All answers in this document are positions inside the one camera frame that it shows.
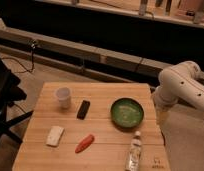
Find white sponge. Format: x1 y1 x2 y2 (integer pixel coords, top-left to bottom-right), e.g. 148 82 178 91
46 126 64 147

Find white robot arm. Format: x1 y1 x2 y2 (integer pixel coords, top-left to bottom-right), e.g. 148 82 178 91
152 61 204 126

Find green bowl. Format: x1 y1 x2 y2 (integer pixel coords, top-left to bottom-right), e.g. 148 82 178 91
110 98 144 128

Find clear plastic bottle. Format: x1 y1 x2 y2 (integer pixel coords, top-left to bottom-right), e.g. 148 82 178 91
125 131 142 171

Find black rectangular block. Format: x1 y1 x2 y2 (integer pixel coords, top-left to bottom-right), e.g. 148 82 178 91
77 100 90 119

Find orange toy carrot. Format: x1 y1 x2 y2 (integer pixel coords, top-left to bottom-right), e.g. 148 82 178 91
75 134 95 153

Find black office chair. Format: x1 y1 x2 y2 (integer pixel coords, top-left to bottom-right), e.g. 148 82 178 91
0 59 33 144

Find black floor cable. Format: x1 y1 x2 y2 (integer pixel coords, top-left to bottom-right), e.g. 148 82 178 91
0 39 39 75

